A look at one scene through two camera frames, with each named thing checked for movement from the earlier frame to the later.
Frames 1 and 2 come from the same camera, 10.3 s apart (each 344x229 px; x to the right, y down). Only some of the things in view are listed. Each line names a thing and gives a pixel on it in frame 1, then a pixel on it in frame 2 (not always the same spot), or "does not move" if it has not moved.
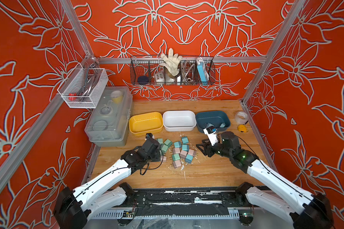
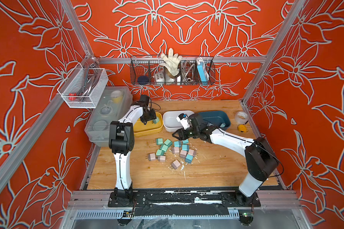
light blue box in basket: [201, 72] does not move
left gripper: [157, 155] -> [152, 116]
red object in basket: [71, 94] does not move
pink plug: [177, 164] does not move
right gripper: [206, 146] -> [180, 133]
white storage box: [179, 120] does not move
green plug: [176, 157] -> [156, 120]
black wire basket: [193, 70] does not move
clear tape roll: [241, 117] does not move
